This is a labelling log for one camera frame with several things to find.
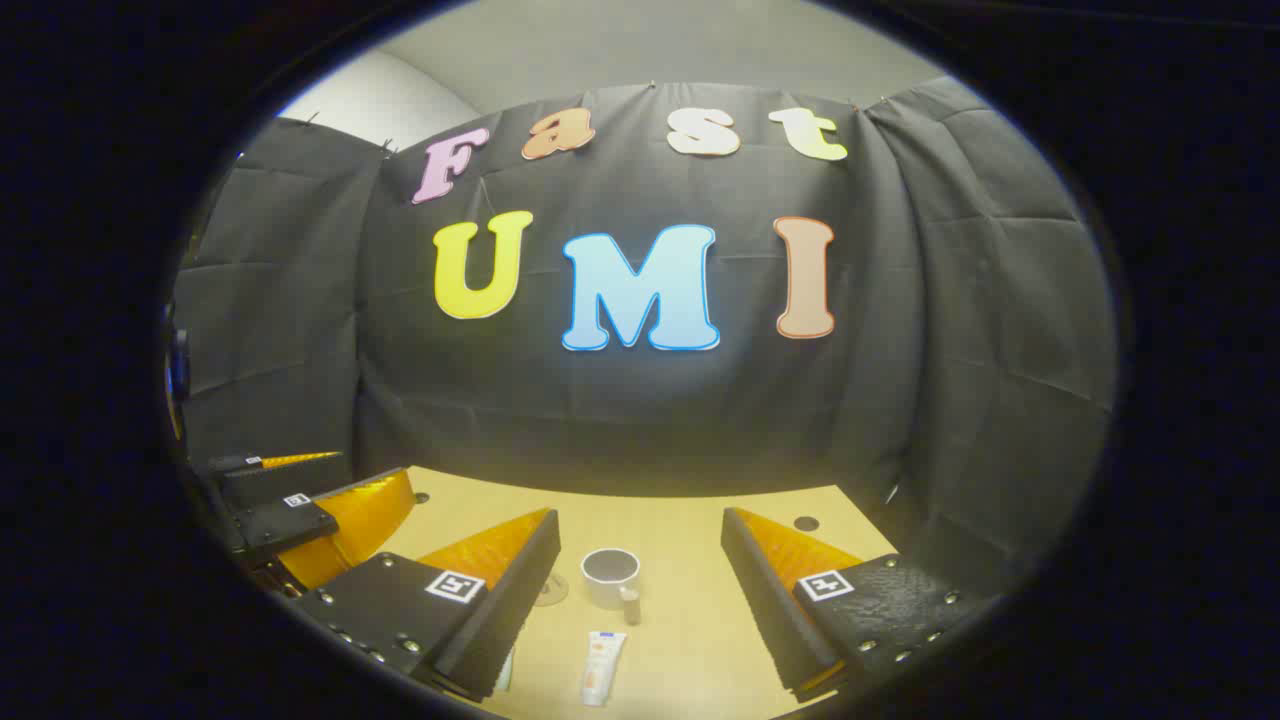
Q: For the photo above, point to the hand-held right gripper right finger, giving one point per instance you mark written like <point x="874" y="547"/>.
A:
<point x="770" y="610"/>

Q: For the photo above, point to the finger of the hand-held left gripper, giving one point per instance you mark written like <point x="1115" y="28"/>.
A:
<point x="285" y="525"/>
<point x="235" y="463"/>

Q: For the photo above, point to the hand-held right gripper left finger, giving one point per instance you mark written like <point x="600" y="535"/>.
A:
<point x="520" y="600"/>

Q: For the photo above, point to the round cork coaster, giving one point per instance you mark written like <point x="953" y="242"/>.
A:
<point x="553" y="592"/>

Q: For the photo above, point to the pale green toothbrush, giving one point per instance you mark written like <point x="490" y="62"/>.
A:
<point x="506" y="672"/>

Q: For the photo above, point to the white toothpaste tube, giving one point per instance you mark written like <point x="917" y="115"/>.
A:
<point x="603" y="665"/>

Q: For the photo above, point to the wooden desktop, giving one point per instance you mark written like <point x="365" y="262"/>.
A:
<point x="680" y="560"/>

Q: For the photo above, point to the black backdrop cloth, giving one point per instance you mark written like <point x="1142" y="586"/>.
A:
<point x="640" y="420"/>

